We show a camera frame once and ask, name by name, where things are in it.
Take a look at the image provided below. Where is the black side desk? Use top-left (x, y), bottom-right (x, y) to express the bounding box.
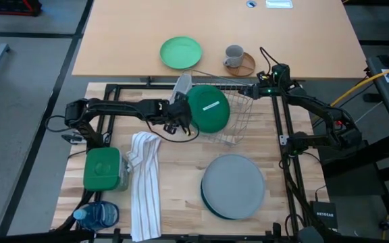
top-left (365, 55), bottom-right (389, 153)

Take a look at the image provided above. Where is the metal wire dish rack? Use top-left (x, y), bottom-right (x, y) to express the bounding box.
top-left (172, 69), bottom-right (255, 146)

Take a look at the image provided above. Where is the clear plastic utensil holder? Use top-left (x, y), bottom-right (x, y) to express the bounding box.
top-left (170, 73), bottom-right (193, 105)

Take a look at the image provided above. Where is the green lidded food container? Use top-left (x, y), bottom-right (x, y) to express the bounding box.
top-left (83, 147), bottom-right (131, 192)

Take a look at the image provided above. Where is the blue water bottle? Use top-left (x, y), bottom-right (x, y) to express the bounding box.
top-left (73, 201), bottom-right (120, 231)

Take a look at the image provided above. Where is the brown divided wooden plate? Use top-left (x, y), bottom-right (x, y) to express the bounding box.
top-left (224, 51), bottom-right (257, 78)

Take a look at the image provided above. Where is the white striped dish towel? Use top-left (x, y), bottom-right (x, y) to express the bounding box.
top-left (126, 131), bottom-right (163, 242)

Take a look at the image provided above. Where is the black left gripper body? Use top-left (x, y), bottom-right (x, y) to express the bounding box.
top-left (162, 94), bottom-right (192, 131)

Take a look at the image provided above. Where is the light wood desk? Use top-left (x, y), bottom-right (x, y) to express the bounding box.
top-left (72, 0), bottom-right (369, 80)

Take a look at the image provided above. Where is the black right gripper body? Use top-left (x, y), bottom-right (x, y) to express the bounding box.
top-left (250, 82), bottom-right (290, 99)

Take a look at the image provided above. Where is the dark green plate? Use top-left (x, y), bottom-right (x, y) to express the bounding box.
top-left (186, 84), bottom-right (232, 134)

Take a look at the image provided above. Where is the white flat device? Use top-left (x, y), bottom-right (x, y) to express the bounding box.
top-left (265, 0), bottom-right (294, 9)

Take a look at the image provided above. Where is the black network switch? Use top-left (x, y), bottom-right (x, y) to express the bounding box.
top-left (310, 200), bottom-right (339, 232)

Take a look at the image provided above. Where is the gray plate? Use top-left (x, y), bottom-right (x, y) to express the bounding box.
top-left (201, 154), bottom-right (266, 220)

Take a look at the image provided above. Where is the light green plate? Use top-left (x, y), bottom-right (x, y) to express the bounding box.
top-left (159, 36), bottom-right (203, 70)

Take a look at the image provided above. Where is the red and black crate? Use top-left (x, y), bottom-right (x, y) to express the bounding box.
top-left (0, 0), bottom-right (43, 17)

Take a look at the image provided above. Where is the gray mug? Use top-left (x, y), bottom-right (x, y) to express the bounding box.
top-left (223, 45), bottom-right (245, 69)

